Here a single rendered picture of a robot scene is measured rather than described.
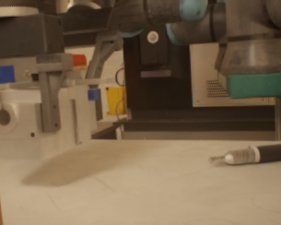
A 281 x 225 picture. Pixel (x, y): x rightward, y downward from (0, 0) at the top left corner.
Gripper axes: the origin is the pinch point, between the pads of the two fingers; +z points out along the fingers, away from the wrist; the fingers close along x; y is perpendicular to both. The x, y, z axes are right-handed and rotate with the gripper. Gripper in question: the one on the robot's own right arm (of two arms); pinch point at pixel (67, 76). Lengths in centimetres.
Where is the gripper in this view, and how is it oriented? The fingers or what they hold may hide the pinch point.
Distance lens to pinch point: 66.7
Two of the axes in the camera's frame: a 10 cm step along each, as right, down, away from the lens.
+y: -2.9, -5.3, -8.0
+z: -1.5, 8.5, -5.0
